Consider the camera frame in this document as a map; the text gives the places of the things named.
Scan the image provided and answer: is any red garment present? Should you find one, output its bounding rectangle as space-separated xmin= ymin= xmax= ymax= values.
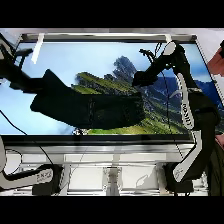
xmin=207 ymin=45 xmax=224 ymax=77

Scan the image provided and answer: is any black garment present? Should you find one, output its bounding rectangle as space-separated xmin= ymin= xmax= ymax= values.
xmin=29 ymin=68 xmax=147 ymax=131

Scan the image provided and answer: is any silver frame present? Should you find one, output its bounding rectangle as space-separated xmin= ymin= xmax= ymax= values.
xmin=0 ymin=31 xmax=224 ymax=197

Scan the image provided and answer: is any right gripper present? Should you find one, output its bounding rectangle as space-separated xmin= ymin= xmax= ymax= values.
xmin=131 ymin=69 xmax=153 ymax=88

